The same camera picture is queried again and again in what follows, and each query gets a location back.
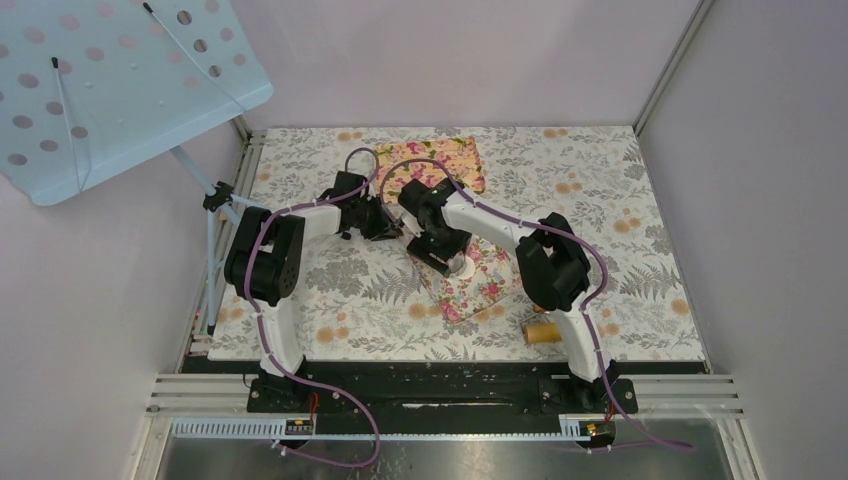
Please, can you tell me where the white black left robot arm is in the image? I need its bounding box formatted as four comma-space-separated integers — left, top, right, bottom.
224, 171, 401, 411

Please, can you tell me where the white slotted cable duct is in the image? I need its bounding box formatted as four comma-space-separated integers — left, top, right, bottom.
169, 415, 591, 441

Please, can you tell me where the light blue perforated music stand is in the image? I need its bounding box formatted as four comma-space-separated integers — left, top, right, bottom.
1, 1, 274, 339

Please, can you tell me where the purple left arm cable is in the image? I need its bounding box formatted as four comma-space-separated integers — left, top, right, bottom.
245, 146, 387, 470

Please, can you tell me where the yellow floral rectangular tray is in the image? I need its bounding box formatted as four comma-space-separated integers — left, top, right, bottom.
375, 137, 486, 204

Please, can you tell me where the round cut dough wrapper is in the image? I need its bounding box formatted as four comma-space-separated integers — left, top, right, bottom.
449, 256, 475, 280

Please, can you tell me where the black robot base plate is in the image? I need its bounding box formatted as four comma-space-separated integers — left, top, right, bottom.
247, 361, 638, 433

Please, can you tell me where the floral grey table mat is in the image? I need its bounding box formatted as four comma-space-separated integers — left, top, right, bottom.
250, 126, 706, 364

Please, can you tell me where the wooden dough roller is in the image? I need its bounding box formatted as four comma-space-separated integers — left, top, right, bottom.
521, 304, 562, 345

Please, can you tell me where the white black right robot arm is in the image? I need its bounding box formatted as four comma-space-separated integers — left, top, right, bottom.
398, 179, 615, 412

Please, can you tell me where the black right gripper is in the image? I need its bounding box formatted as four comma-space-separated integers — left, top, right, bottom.
407, 225, 473, 278

